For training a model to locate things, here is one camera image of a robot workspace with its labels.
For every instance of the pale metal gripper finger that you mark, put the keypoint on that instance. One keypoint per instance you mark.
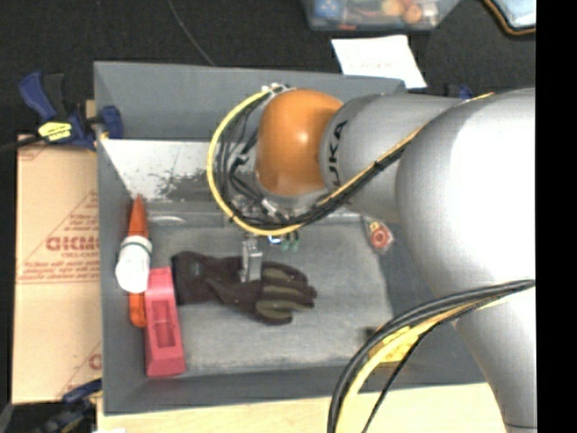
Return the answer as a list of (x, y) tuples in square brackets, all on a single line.
[(256, 266), (245, 266)]

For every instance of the dark brown and olive glove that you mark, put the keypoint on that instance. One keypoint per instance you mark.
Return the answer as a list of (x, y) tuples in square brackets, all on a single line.
[(212, 282)]

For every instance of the grey metal bin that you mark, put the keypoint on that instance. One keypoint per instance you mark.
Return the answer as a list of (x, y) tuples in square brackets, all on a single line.
[(288, 345)]

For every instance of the pink plastic box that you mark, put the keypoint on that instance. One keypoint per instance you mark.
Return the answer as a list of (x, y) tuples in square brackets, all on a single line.
[(164, 332)]

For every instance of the white plastic bottle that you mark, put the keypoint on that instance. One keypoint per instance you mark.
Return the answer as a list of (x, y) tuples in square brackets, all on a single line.
[(133, 264)]

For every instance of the orange pointed tool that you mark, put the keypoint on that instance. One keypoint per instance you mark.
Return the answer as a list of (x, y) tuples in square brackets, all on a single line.
[(138, 217)]

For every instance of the clear packet with red disc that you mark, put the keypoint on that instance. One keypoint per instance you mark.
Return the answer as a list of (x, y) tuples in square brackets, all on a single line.
[(378, 236)]

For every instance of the brown cardboard board red print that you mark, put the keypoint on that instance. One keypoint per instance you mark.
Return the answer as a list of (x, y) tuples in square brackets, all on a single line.
[(54, 287)]

